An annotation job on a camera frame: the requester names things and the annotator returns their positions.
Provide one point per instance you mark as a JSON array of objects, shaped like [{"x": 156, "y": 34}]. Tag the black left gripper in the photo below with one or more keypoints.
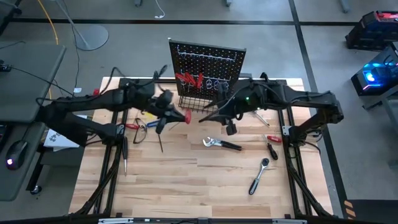
[{"x": 163, "y": 102}]

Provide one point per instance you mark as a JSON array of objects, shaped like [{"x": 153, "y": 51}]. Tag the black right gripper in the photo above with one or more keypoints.
[{"x": 233, "y": 107}]

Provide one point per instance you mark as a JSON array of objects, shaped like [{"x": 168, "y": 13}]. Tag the black metal pegboard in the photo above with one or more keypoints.
[{"x": 217, "y": 62}]

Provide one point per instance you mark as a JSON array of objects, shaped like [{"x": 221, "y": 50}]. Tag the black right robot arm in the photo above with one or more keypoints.
[{"x": 311, "y": 99}]

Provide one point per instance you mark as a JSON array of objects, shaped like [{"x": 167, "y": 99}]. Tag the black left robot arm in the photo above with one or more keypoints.
[{"x": 93, "y": 99}]

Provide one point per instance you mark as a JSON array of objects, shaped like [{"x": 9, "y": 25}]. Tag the clear safety glasses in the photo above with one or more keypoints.
[{"x": 145, "y": 127}]

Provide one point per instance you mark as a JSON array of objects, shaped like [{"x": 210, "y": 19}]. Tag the silver ratchet with black grip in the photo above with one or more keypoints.
[{"x": 253, "y": 186}]

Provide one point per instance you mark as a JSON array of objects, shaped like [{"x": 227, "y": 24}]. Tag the red flat object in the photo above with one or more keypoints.
[{"x": 96, "y": 91}]

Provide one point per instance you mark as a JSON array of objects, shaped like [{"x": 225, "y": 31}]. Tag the small white tag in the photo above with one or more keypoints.
[{"x": 77, "y": 90}]

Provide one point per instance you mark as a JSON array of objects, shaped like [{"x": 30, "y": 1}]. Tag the white printed paper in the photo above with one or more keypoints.
[{"x": 57, "y": 141}]

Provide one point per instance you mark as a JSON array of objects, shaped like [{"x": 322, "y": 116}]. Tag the grey desk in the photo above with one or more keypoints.
[{"x": 28, "y": 81}]

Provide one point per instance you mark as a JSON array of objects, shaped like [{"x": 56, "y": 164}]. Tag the black caster wheel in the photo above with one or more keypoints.
[{"x": 35, "y": 189}]

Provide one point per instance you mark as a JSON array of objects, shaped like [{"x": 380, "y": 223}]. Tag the black computer mouse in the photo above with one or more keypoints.
[{"x": 17, "y": 152}]

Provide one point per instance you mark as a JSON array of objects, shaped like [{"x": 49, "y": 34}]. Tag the blue-lit computer case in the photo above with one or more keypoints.
[{"x": 382, "y": 81}]

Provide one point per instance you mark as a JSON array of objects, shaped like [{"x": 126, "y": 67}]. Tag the black storage crate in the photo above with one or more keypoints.
[{"x": 370, "y": 34}]

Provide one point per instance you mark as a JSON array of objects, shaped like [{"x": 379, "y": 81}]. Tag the small black desk device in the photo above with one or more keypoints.
[{"x": 4, "y": 67}]

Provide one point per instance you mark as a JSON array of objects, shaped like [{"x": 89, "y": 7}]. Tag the black hazard-striped mat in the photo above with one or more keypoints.
[{"x": 373, "y": 210}]

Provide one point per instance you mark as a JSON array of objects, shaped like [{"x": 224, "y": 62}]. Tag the chrome hook rail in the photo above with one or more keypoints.
[{"x": 205, "y": 56}]

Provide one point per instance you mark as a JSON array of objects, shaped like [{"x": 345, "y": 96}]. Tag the silver metal bracket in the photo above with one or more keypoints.
[
  {"x": 289, "y": 221},
  {"x": 115, "y": 221}
]

